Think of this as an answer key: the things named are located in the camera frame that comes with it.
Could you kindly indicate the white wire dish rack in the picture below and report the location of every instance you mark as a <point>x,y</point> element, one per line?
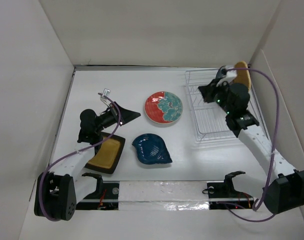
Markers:
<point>209,119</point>

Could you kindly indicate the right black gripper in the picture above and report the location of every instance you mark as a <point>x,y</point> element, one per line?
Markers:
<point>207,92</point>

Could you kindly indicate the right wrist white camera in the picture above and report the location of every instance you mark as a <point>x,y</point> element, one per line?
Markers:
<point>230,76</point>

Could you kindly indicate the red and teal floral plate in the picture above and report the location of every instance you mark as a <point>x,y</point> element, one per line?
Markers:
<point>163,107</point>

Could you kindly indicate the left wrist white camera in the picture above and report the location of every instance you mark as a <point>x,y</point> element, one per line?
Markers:
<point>104,96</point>

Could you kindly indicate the wrist white camera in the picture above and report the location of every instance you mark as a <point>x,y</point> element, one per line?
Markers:
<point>230,76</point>
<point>104,96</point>

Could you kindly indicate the black square plate yellow centre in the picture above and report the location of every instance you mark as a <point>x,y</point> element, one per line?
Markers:
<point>107,158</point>

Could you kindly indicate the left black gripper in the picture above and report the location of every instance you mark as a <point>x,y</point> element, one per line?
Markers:
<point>127,116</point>

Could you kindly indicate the round dark teal plate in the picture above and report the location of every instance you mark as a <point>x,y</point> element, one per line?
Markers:
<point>221,73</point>

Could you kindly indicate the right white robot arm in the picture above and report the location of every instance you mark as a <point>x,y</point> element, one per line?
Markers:
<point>283,188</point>

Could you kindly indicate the dark blue shell-shaped plate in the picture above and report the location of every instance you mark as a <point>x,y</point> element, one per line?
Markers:
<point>151,150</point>

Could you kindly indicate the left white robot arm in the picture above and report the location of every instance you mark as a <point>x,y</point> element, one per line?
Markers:
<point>77,176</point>

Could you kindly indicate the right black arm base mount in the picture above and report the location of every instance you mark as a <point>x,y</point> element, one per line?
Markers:
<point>222,194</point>

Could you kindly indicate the orange woven bamboo plate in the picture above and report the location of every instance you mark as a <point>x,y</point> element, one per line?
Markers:
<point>243,76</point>

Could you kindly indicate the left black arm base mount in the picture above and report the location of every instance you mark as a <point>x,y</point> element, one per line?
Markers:
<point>104,198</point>

